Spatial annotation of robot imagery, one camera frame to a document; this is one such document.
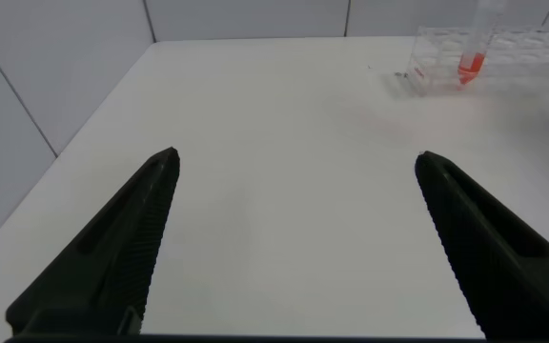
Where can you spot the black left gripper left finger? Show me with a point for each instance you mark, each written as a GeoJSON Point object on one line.
{"type": "Point", "coordinates": [107, 257]}

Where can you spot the test tube with red liquid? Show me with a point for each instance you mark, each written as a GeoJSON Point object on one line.
{"type": "Point", "coordinates": [470, 66]}

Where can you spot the clear plastic test tube rack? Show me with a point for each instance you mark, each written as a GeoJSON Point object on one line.
{"type": "Point", "coordinates": [517, 57]}

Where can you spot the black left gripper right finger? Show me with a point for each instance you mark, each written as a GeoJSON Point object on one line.
{"type": "Point", "coordinates": [498, 257]}

